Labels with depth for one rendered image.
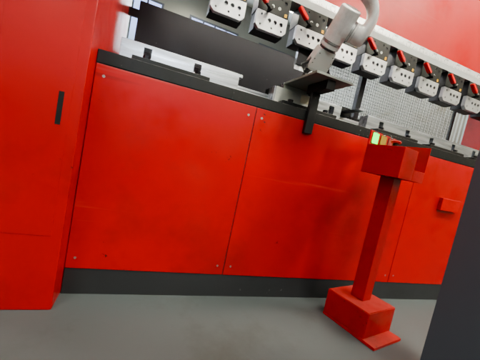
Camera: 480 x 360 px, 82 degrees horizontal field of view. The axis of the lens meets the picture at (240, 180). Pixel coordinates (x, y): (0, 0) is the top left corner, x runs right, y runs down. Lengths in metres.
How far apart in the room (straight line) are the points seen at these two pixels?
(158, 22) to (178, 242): 1.24
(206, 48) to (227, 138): 0.84
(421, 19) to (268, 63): 0.86
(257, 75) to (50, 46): 1.22
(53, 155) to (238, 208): 0.68
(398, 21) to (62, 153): 1.66
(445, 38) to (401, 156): 1.02
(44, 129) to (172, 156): 0.40
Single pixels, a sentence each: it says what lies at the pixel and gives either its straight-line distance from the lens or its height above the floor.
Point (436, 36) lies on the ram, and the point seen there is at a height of 1.49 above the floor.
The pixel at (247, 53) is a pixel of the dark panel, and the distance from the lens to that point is 1.91.
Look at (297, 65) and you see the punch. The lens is 1.46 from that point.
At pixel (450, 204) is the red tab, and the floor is 0.59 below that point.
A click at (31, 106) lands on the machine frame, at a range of 1.03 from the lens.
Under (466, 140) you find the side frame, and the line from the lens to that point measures 3.38.
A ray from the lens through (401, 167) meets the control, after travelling 1.21.
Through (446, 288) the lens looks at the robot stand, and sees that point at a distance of 1.14.
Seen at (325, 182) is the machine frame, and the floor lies 0.58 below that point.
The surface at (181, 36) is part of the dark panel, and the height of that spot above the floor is 1.23.
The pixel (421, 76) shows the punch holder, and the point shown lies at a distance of 1.91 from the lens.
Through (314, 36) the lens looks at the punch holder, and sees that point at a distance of 1.48.
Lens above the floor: 0.62
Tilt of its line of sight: 5 degrees down
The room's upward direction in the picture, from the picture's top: 12 degrees clockwise
